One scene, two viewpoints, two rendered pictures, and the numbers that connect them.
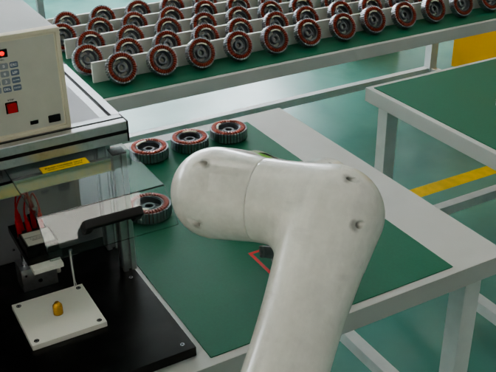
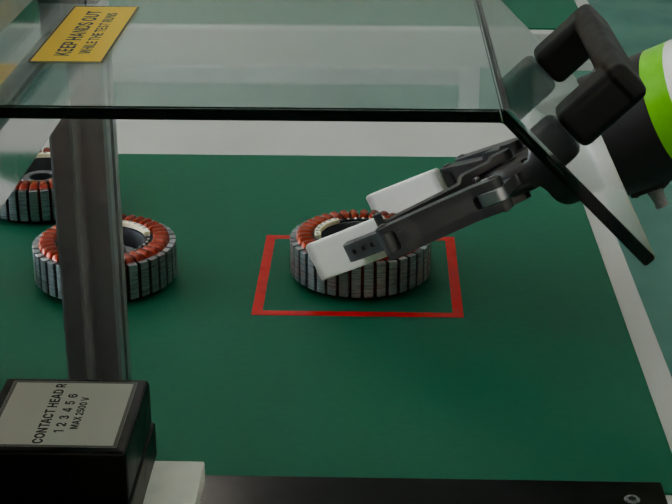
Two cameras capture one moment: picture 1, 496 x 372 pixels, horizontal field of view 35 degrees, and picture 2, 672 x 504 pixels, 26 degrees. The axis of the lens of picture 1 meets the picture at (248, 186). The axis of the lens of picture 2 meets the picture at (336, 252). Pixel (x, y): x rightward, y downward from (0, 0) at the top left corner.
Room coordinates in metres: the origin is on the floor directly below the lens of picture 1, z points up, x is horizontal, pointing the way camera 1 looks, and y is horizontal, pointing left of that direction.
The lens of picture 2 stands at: (0.98, 0.82, 1.22)
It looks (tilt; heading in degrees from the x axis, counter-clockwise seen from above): 23 degrees down; 301
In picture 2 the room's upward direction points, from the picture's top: straight up
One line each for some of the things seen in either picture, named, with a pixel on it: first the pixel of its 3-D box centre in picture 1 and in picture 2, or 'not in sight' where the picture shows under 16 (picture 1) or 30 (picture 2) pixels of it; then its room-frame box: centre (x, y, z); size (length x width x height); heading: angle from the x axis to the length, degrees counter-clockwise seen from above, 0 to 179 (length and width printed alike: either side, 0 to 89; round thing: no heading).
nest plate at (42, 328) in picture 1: (58, 315); not in sight; (1.29, 0.38, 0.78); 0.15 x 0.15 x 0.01; 29
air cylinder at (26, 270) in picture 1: (36, 271); not in sight; (1.41, 0.45, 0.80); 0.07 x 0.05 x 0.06; 119
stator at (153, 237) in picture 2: not in sight; (105, 257); (1.68, 0.01, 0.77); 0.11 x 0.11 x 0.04
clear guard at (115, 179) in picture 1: (84, 190); (240, 91); (1.33, 0.31, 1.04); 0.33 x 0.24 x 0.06; 29
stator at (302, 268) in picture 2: not in sight; (360, 252); (1.51, -0.11, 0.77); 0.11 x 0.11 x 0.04
